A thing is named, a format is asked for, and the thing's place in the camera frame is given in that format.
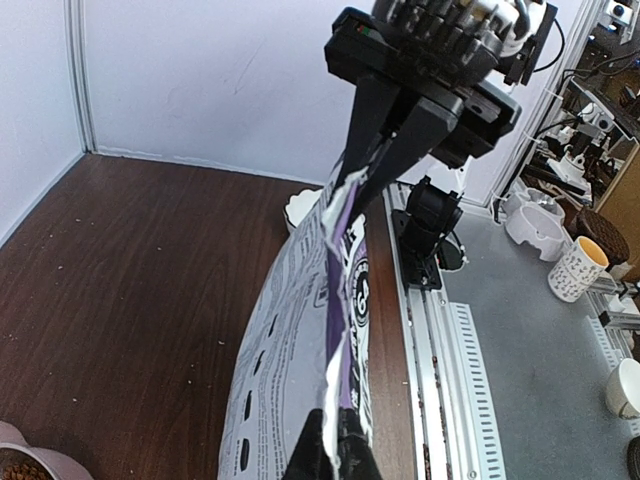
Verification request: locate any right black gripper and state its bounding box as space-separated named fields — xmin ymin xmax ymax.
xmin=324 ymin=7 xmax=521 ymax=214

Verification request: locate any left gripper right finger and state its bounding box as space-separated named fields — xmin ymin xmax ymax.
xmin=337 ymin=408 xmax=382 ymax=480

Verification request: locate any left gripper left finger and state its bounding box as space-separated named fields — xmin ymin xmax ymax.
xmin=282 ymin=409 xmax=333 ymax=480

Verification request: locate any purple puppy food bag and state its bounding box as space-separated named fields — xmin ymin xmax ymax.
xmin=217 ymin=168 xmax=374 ymax=479

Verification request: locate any brown kibble pet food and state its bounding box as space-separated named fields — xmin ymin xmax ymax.
xmin=1 ymin=463 xmax=50 ymax=480

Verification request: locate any pink double pet feeder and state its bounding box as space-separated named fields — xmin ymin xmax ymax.
xmin=1 ymin=421 xmax=92 ymax=479

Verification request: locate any white scalloped ceramic bowl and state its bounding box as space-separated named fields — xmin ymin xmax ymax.
xmin=283 ymin=189 xmax=322 ymax=233

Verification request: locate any white round plastic container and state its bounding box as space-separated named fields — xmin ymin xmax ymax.
xmin=504 ymin=188 xmax=569 ymax=262

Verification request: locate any white patterned yellow cup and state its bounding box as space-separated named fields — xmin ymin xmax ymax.
xmin=547 ymin=236 xmax=609 ymax=303

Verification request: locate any white ceramic cup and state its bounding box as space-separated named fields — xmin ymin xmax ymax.
xmin=605 ymin=358 xmax=640 ymax=420

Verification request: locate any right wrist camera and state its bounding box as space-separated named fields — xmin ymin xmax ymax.
xmin=372 ymin=0 xmax=558 ymax=86

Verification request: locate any front aluminium rail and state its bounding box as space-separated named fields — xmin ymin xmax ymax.
xmin=382 ymin=182 xmax=506 ymax=480

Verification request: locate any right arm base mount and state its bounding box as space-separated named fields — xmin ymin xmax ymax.
xmin=391 ymin=209 xmax=469 ymax=291

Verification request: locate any left aluminium frame post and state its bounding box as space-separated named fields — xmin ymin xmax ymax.
xmin=63 ymin=0 xmax=97 ymax=153

